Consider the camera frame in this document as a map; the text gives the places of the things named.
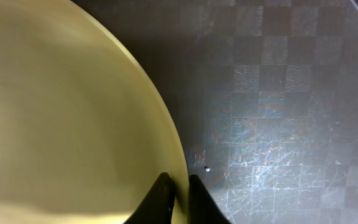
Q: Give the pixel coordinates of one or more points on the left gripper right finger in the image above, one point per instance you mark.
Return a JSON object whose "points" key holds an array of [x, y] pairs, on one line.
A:
{"points": [[202, 208]]}

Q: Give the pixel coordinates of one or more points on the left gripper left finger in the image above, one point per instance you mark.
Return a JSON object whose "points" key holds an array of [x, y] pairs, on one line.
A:
{"points": [[157, 205]]}

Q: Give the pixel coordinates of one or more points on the brown plastic serving tray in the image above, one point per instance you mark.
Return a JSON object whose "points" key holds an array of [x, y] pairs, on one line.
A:
{"points": [[264, 95]]}

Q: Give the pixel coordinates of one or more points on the yellow round plate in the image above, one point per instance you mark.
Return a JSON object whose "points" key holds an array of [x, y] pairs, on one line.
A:
{"points": [[84, 133]]}

